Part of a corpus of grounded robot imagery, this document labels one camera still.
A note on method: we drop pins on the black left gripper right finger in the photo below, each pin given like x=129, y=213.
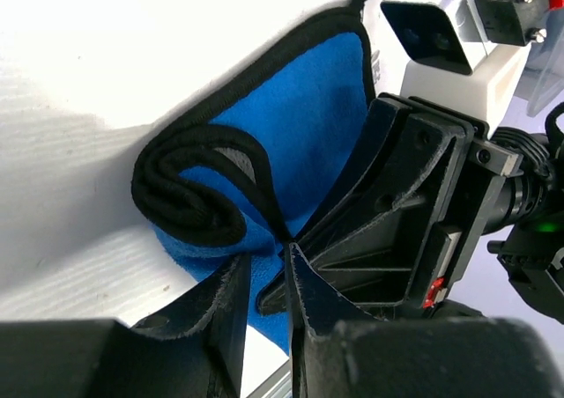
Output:
x=338, y=350

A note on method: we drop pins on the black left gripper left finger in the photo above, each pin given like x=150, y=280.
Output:
x=192, y=347

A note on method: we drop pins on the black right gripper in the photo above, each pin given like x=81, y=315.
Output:
x=400, y=224

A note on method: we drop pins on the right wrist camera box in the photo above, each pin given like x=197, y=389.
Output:
x=467, y=55

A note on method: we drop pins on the blue microfiber towel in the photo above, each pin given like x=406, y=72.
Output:
x=244, y=170

